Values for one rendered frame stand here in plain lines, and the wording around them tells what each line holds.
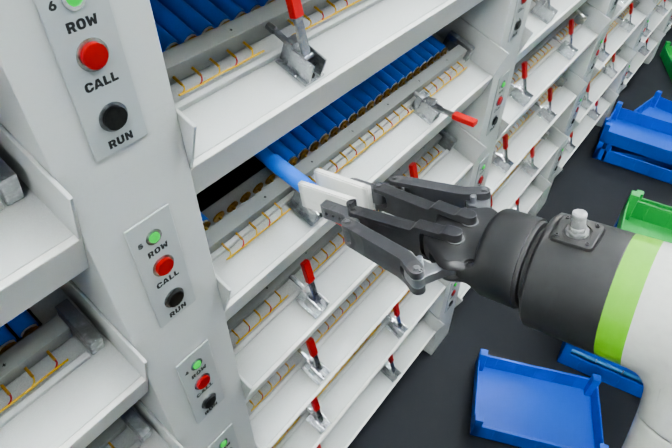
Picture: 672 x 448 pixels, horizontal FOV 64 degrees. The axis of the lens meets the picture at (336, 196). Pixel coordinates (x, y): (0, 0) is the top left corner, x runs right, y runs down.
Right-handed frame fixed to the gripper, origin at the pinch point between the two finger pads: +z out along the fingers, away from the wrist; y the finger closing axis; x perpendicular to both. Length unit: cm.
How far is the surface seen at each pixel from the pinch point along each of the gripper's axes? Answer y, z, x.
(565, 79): -116, 15, 41
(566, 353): -68, -8, 95
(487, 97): -48, 7, 13
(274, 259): 4.5, 6.8, 8.1
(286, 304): -0.2, 13.8, 23.9
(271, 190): -0.5, 10.6, 3.1
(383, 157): -17.8, 7.3, 7.8
